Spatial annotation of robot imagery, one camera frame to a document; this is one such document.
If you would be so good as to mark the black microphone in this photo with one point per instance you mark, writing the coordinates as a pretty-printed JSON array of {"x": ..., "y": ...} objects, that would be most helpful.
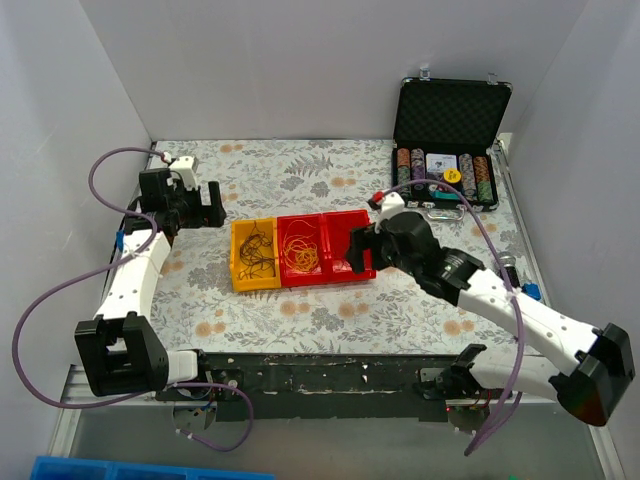
[{"x": 505, "y": 266}]

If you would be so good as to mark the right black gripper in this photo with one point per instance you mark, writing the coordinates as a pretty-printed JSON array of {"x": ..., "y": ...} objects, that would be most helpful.
[{"x": 370, "y": 245}]

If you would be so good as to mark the red double plastic bin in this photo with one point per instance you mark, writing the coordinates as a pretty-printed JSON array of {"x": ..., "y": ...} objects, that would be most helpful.
[{"x": 312, "y": 248}]

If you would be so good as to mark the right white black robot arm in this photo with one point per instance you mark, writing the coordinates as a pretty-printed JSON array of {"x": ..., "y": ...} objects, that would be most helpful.
[{"x": 585, "y": 368}]

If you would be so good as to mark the yellow plastic bin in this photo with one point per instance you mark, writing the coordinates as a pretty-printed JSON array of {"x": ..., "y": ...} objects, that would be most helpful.
[{"x": 254, "y": 261}]

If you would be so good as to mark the black poker chip case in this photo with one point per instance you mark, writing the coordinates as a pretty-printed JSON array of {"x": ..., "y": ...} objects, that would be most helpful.
[{"x": 448, "y": 116}]

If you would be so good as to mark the blue green toy block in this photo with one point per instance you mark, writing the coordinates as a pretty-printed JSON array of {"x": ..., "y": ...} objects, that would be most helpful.
[{"x": 120, "y": 240}]

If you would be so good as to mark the aluminium frame rail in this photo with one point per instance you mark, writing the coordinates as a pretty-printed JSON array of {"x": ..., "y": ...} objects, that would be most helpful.
[{"x": 70, "y": 422}]

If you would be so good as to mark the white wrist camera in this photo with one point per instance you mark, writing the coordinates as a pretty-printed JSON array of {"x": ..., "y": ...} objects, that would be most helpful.
[
  {"x": 186, "y": 169},
  {"x": 391, "y": 205}
]

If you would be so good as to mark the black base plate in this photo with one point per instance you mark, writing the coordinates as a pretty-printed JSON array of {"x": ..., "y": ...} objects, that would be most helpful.
[{"x": 333, "y": 386}]

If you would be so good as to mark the white card deck box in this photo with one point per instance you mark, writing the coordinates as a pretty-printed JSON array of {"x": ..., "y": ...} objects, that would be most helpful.
[{"x": 439, "y": 163}]

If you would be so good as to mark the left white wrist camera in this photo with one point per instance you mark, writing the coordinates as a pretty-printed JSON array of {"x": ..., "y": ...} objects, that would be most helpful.
[{"x": 186, "y": 169}]

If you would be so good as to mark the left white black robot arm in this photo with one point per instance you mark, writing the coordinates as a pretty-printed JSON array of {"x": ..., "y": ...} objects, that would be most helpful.
[{"x": 119, "y": 350}]

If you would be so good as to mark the yellow round dealer button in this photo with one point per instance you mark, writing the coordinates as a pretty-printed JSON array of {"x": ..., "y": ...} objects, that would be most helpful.
[{"x": 452, "y": 176}]

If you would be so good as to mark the blue plastic tray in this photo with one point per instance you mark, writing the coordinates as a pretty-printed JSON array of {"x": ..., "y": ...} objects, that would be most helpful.
[{"x": 47, "y": 467}]

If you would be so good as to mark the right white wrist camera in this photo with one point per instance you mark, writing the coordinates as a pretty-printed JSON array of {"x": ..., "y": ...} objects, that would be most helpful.
[{"x": 391, "y": 205}]

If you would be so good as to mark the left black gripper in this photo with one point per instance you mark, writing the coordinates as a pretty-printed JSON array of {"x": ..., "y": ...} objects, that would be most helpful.
[{"x": 201, "y": 206}]

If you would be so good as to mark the small blue toy block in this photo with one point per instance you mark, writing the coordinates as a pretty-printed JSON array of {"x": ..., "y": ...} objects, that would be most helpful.
[{"x": 532, "y": 290}]

